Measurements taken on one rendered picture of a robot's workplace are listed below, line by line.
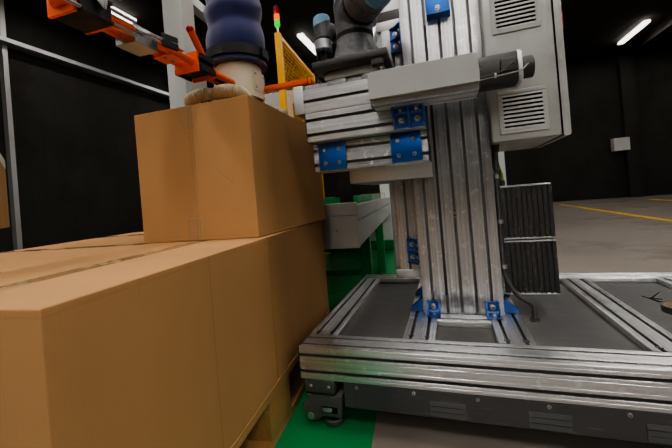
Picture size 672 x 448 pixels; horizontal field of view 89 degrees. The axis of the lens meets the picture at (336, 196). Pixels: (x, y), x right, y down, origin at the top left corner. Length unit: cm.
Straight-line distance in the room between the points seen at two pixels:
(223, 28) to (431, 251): 105
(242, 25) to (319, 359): 112
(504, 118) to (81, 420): 112
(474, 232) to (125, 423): 98
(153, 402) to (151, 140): 77
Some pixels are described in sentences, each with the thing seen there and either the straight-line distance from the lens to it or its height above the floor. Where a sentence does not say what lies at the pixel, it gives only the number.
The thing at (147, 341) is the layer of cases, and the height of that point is 45.
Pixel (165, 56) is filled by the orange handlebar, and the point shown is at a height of 106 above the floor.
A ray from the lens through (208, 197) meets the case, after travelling 105.
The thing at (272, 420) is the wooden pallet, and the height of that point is 7.
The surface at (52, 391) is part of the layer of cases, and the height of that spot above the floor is 45.
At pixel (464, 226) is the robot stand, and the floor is 51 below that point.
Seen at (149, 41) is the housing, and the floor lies 106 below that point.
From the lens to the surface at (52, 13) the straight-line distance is 96.
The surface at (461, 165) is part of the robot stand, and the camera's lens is 117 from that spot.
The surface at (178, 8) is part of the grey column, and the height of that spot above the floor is 212.
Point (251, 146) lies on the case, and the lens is 99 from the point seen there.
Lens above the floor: 64
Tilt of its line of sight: level
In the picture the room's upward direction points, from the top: 5 degrees counter-clockwise
